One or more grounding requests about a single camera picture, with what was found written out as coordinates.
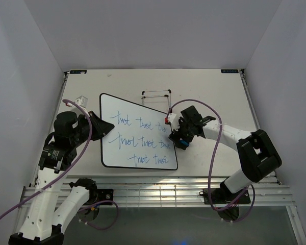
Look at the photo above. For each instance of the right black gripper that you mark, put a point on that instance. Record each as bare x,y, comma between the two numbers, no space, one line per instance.
175,139

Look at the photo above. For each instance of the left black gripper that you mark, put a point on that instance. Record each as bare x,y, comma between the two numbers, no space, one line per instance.
105,127

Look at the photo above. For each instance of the black framed whiteboard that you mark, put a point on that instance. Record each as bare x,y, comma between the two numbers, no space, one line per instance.
139,139

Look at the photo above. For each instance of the blue whiteboard eraser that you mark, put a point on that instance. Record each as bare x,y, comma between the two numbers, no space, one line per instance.
183,142

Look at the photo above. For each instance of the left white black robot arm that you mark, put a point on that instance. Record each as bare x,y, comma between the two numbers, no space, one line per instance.
46,223

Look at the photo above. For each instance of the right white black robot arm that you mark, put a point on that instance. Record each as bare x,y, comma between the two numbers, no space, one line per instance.
257,155

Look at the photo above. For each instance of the left blue corner label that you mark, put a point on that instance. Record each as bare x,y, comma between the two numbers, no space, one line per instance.
78,72

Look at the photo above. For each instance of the blue corner label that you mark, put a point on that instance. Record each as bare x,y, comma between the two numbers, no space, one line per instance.
78,72
229,71

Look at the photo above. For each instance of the right blue corner label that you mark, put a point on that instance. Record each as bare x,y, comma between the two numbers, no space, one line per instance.
229,71

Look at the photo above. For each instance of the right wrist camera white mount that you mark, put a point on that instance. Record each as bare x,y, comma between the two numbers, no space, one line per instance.
172,119

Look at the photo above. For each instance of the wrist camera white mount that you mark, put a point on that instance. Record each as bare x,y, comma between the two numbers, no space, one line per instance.
172,119
81,101

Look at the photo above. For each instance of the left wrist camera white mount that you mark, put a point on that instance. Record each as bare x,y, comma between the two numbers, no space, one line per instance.
81,101

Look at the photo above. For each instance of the aluminium rail frame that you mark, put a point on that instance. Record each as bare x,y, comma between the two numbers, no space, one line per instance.
143,192

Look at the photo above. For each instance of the wire whiteboard stand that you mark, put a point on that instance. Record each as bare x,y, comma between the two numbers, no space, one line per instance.
159,99

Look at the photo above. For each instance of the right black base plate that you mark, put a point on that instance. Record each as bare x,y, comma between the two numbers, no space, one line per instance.
218,196

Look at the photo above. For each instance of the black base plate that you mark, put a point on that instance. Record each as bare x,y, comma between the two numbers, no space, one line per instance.
100,195
218,196

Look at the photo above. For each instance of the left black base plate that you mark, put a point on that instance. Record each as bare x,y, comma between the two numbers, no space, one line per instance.
100,195

